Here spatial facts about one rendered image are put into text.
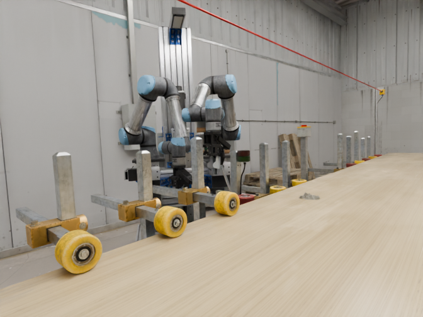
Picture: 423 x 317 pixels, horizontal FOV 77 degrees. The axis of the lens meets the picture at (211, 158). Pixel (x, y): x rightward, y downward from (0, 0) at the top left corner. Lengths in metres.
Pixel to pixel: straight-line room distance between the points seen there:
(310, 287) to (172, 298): 0.24
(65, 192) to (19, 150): 2.75
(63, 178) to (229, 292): 0.51
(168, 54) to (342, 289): 1.98
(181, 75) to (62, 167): 1.55
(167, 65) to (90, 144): 1.84
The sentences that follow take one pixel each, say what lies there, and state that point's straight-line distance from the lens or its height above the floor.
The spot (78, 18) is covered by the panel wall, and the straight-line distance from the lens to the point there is 3.98.
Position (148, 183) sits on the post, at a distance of 0.92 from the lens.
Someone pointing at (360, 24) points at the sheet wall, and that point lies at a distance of 9.85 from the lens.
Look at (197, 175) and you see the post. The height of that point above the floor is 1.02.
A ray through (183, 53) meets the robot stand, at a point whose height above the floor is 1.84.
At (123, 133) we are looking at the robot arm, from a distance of 1.87.
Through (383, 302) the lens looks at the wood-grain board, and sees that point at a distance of 0.56.
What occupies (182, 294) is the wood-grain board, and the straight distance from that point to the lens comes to 0.53.
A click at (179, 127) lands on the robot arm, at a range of 1.64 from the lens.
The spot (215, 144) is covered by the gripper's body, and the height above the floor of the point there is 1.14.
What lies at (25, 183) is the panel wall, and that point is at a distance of 3.57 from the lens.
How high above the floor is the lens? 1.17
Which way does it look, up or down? 4 degrees down
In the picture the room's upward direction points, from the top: 2 degrees counter-clockwise
